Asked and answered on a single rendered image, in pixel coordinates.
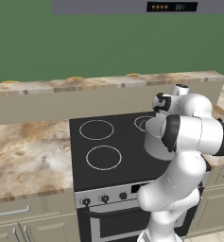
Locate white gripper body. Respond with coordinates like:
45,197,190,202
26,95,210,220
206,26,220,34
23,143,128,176
145,112,168,139

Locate pale grey pot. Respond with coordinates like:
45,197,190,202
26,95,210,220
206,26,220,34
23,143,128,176
143,134,176,162

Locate black hob stove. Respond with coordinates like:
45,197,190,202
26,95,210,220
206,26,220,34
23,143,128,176
68,111,213,242

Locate black stove knob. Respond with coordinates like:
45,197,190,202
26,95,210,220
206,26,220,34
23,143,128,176
118,191,129,201
100,194,111,204
80,197,92,208

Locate beige drawer front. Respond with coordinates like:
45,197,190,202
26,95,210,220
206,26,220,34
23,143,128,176
208,164,224,191
0,196,78,225

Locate beige cupboard door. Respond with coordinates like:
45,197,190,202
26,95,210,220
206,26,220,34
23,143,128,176
0,226,22,242
18,216,81,242
188,186,224,238

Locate black oven door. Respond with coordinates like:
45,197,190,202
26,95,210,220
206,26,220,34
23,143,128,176
77,201,198,242

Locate grey range hood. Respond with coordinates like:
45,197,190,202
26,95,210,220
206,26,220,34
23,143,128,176
50,0,224,16

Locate silver cupboard door handle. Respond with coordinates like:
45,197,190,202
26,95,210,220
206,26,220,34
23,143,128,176
23,225,32,242
11,227,20,242

